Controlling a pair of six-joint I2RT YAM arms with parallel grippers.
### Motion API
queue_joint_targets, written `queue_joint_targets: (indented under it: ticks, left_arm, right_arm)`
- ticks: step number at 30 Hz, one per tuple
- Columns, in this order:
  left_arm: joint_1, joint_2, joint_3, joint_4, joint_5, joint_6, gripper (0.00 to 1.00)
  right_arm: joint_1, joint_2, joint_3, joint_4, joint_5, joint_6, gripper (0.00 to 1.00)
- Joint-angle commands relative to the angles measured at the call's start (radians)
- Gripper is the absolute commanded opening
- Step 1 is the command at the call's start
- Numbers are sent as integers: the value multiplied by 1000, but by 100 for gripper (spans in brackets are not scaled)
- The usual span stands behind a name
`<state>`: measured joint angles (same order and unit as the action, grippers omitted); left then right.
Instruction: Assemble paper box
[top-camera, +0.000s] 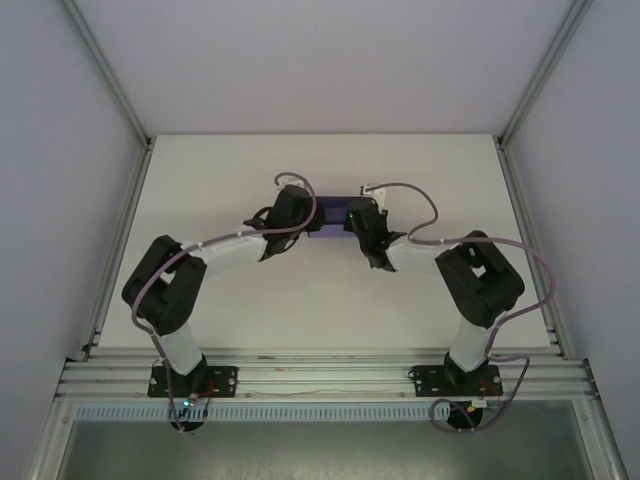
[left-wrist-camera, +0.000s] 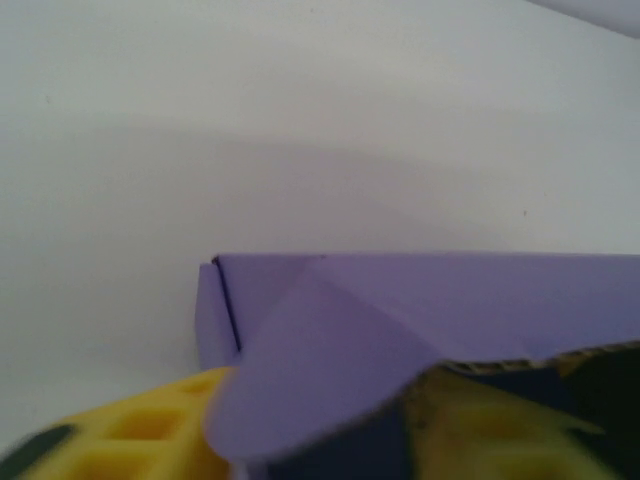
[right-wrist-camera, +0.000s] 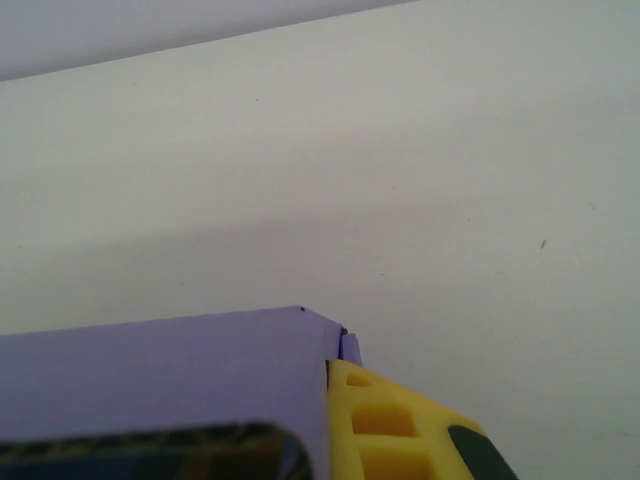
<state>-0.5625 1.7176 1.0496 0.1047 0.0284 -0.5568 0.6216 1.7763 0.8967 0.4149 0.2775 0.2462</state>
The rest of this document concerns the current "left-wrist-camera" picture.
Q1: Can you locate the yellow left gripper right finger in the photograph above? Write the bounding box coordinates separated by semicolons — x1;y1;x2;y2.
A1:
404;367;622;480

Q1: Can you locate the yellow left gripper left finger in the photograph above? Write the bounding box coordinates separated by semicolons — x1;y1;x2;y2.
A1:
0;366;236;480

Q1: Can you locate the purple corrugated cardboard box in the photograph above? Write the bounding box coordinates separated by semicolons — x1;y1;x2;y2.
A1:
194;252;640;480

